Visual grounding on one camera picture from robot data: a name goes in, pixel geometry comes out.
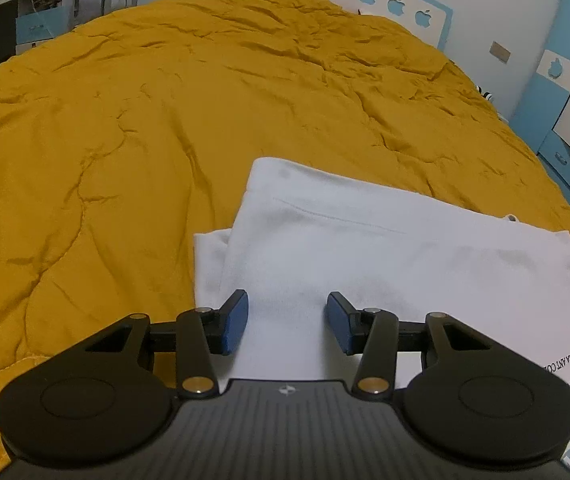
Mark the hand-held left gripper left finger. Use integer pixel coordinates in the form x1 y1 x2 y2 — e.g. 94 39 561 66
85 289 250 395

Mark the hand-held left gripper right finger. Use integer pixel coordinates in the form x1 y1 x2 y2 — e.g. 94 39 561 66
326 290 496 395

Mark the white printed sweatshirt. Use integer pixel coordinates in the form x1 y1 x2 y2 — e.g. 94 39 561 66
193 157 570 480

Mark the blue and white wardrobe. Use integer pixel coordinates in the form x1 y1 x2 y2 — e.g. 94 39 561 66
510 0 570 192

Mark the yellow quilted blanket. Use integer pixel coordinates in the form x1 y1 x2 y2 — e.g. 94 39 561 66
0 0 570 480

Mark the grey desk with blue drawers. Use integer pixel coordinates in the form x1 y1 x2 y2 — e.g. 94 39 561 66
0 0 76 77

